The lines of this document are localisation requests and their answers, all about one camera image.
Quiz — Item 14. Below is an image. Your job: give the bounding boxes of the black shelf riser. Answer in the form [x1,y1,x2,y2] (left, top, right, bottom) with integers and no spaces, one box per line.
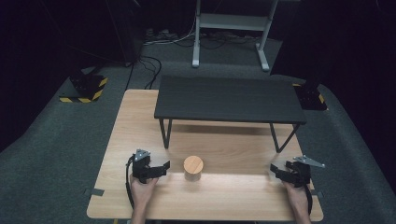
[153,75,308,154]

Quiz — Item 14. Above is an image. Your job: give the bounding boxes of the wooden cylinder block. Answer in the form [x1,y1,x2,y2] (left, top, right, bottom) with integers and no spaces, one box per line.
[182,155,205,183]

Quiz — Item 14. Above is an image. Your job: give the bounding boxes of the person's right hand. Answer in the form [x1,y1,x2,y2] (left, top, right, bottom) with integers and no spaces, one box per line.
[282,181,309,208]

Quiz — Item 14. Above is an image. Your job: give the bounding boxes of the black floor cables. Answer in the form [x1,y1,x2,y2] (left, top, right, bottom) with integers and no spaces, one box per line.
[125,55,163,91]

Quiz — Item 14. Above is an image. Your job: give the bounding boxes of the dark cabinet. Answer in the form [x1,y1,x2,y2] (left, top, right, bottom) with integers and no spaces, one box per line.
[104,0,146,67]

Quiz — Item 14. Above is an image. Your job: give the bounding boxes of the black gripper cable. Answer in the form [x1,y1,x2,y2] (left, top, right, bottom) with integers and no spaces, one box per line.
[304,184,314,217]
[124,156,135,210]

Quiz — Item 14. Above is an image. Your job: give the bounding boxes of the white metal stand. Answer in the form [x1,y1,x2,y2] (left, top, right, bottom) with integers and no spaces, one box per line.
[191,0,278,73]

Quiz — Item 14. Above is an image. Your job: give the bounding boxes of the white floor cable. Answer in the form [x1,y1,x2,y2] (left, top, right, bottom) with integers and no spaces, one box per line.
[143,17,198,47]

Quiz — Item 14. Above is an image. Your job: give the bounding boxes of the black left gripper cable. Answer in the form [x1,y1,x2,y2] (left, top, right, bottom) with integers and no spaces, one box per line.
[124,156,135,210]

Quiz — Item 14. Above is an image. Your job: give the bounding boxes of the person's left hand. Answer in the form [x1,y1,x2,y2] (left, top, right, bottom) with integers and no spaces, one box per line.
[129,175,159,204]

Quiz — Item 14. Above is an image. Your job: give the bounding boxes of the black hazard-striped stand base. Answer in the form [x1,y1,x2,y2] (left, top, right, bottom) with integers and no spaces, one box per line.
[291,81,330,112]
[59,68,109,105]

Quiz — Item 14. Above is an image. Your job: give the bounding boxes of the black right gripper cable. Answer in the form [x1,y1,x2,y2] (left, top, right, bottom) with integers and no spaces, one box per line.
[304,184,314,217]

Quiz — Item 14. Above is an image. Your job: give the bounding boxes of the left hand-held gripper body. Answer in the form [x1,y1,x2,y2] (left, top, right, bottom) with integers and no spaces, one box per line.
[132,148,153,185]

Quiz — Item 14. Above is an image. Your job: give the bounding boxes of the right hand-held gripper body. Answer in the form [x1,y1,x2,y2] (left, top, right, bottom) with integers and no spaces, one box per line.
[284,154,326,189]

